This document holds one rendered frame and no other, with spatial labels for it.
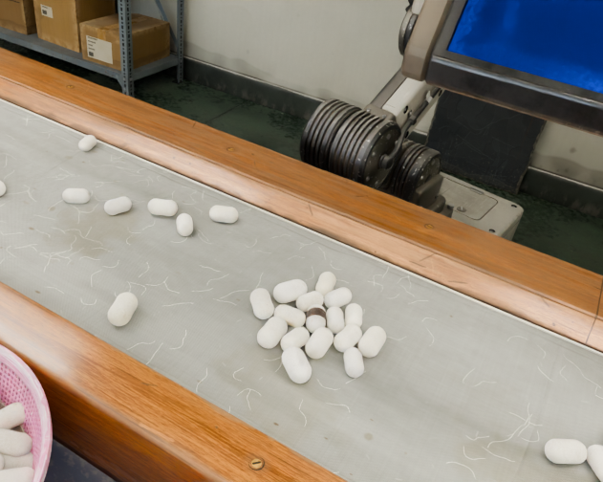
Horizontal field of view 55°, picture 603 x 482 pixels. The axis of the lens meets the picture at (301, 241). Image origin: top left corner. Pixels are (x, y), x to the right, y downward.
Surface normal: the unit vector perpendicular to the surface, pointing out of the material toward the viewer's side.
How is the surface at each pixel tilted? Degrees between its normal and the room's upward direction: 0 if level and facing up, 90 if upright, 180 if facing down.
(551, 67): 58
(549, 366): 0
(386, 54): 90
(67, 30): 90
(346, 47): 90
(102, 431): 90
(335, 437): 0
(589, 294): 0
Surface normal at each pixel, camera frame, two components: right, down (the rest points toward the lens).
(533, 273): 0.13, -0.81
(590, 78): -0.34, -0.05
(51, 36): -0.49, 0.46
